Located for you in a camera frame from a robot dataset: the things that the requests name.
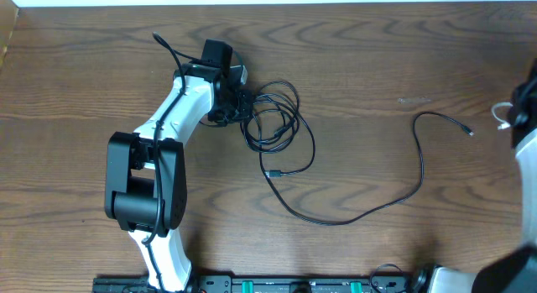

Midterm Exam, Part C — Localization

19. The black USB cable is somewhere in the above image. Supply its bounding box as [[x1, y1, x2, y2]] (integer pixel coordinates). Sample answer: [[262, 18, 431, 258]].
[[239, 80, 475, 227]]

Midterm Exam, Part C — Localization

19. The white USB cable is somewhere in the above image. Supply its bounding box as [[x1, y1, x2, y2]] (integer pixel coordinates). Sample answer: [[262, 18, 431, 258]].
[[490, 101, 515, 131]]

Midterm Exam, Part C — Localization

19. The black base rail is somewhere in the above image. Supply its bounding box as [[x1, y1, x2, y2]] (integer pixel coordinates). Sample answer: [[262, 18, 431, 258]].
[[91, 275, 411, 293]]

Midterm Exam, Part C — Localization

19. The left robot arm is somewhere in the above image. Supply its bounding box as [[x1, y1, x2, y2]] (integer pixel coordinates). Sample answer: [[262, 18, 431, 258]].
[[104, 39, 253, 292]]

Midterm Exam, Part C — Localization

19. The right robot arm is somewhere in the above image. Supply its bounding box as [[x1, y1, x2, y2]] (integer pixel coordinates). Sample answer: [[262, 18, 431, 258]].
[[408, 64, 536, 293]]

